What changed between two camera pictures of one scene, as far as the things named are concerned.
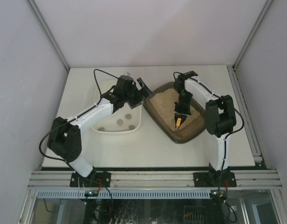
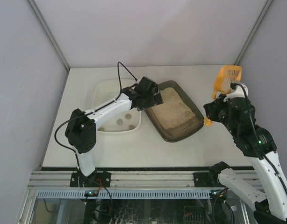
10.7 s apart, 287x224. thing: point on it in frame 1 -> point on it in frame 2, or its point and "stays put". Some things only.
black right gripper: x=181 y=114 -> x=210 y=109
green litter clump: x=128 y=116 stays put
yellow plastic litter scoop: x=178 y=122 -> x=227 y=75
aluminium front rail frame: x=248 y=179 stays put
